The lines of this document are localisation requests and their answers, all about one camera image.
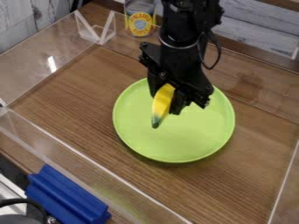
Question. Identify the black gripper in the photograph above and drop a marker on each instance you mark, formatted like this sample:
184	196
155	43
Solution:
178	66

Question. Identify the yellow toy banana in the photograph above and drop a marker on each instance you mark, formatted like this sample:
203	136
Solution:
162	104

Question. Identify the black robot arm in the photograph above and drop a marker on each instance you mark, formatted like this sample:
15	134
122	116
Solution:
188	20

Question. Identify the green round plate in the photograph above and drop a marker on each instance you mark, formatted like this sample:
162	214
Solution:
187	137

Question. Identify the yellow labelled tin can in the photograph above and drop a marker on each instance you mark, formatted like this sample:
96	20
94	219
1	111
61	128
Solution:
139	17

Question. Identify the blue plastic clamp block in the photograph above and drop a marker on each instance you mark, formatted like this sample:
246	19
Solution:
69	203

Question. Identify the clear acrylic triangle bracket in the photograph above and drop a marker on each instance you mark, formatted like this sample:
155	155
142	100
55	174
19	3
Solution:
95	27

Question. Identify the clear acrylic enclosure wall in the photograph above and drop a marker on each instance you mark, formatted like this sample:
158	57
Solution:
27	65

